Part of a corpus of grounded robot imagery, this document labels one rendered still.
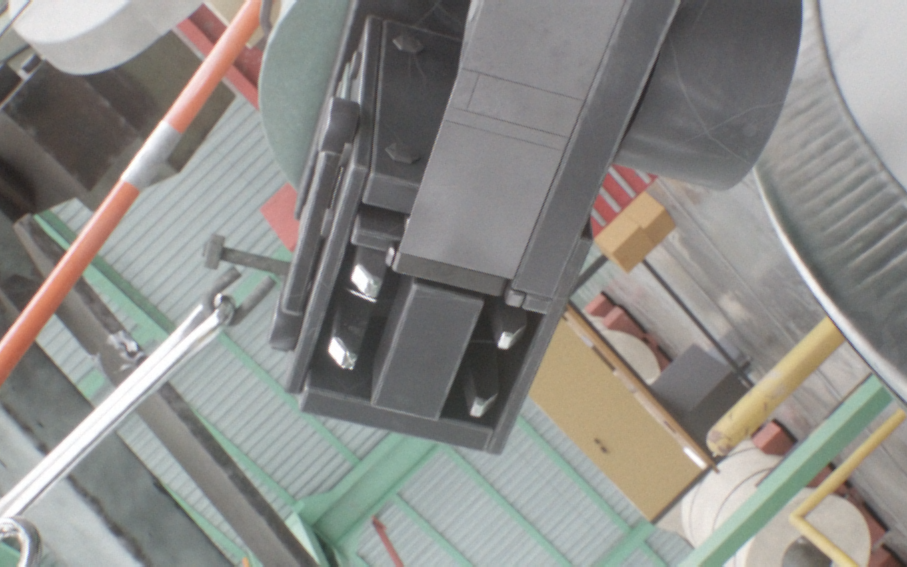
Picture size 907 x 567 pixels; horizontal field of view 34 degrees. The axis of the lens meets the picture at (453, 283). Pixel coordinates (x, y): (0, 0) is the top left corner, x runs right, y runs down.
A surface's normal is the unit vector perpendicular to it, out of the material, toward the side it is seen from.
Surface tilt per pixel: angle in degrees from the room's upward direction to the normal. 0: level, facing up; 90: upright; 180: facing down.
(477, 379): 137
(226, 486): 33
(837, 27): 90
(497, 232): 65
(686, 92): 74
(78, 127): 123
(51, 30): 90
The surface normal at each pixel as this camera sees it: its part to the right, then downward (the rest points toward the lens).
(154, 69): 0.65, -0.18
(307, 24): 0.00, 0.59
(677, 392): -0.63, -0.66
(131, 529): 0.73, -0.35
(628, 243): 0.49, 0.49
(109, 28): 0.30, 0.71
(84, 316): -0.61, 0.56
